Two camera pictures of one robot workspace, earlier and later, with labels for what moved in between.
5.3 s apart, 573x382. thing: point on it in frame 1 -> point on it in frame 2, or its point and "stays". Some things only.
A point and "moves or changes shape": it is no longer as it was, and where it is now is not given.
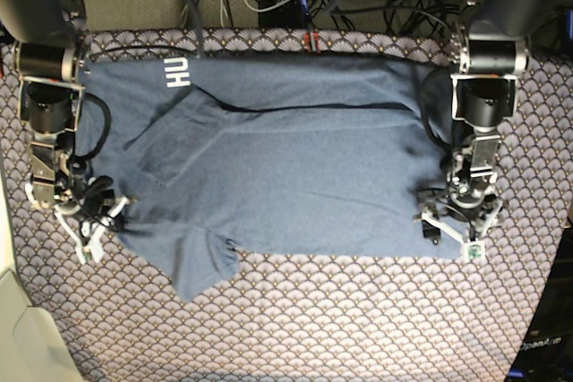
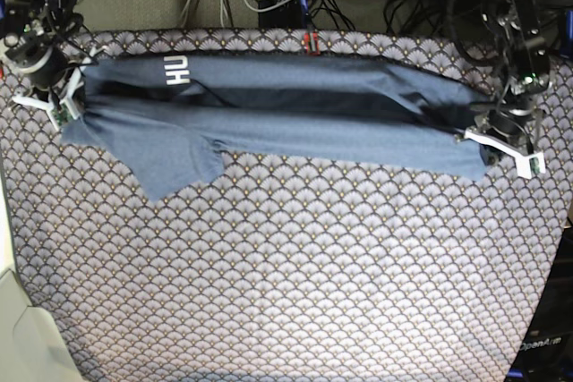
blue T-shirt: (203, 154) moves or changes shape
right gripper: (469, 196) -> (514, 111)
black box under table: (287, 15) stays
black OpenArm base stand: (546, 352) stays
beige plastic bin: (33, 347) stays
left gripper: (94, 198) -> (42, 61)
